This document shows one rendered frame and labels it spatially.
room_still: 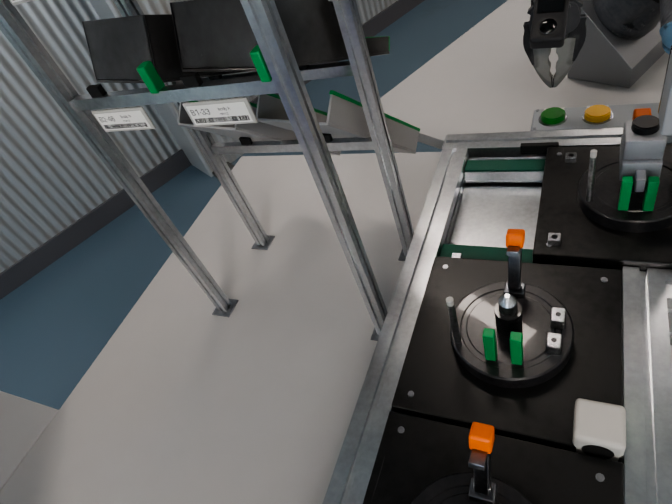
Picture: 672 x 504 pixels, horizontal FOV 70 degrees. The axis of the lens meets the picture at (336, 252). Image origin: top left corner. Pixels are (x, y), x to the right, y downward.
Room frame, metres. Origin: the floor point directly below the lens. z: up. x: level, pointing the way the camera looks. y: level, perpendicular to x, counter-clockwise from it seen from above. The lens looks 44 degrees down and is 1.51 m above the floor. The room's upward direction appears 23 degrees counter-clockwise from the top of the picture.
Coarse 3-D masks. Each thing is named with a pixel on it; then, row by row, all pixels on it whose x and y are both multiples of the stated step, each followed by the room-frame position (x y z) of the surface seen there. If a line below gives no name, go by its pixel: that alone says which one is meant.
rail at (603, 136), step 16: (608, 128) 0.59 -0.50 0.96; (448, 144) 0.72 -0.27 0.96; (464, 144) 0.70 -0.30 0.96; (480, 144) 0.69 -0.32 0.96; (496, 144) 0.67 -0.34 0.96; (512, 144) 0.65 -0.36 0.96; (528, 144) 0.62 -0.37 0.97; (544, 144) 0.61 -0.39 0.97; (560, 144) 0.60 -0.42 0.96; (576, 144) 0.59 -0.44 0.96; (592, 144) 0.57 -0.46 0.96; (608, 144) 0.56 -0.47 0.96
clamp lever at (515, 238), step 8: (512, 232) 0.37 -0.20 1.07; (520, 232) 0.37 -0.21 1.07; (512, 240) 0.36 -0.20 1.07; (520, 240) 0.36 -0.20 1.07; (512, 248) 0.35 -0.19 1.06; (520, 248) 0.35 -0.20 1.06; (512, 256) 0.36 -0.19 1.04; (520, 256) 0.35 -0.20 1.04; (512, 264) 0.35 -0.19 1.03; (520, 264) 0.35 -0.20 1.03; (512, 272) 0.35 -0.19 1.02; (520, 272) 0.35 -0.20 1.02; (512, 280) 0.35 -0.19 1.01; (520, 280) 0.35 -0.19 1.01; (512, 288) 0.34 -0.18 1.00
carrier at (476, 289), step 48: (432, 288) 0.42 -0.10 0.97; (480, 288) 0.37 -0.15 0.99; (528, 288) 0.34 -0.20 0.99; (576, 288) 0.33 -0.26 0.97; (432, 336) 0.35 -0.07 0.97; (480, 336) 0.31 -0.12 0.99; (528, 336) 0.28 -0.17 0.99; (576, 336) 0.27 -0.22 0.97; (432, 384) 0.29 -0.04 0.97; (480, 384) 0.26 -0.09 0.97; (528, 384) 0.24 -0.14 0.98; (576, 384) 0.22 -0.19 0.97; (528, 432) 0.19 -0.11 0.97; (576, 432) 0.17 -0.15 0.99; (624, 432) 0.15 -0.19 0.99
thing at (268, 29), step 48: (0, 0) 0.66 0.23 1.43; (240, 0) 0.46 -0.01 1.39; (336, 0) 0.59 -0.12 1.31; (288, 48) 0.46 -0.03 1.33; (288, 96) 0.46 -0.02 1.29; (96, 144) 0.65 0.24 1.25; (384, 144) 0.59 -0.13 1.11; (144, 192) 0.66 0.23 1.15; (240, 192) 0.79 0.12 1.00; (336, 192) 0.45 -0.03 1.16
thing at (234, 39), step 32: (192, 0) 0.60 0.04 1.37; (224, 0) 0.56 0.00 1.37; (288, 0) 0.56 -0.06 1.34; (320, 0) 0.60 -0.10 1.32; (192, 32) 0.60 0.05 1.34; (224, 32) 0.56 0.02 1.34; (288, 32) 0.55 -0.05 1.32; (320, 32) 0.59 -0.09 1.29; (192, 64) 0.59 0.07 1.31; (224, 64) 0.55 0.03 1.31
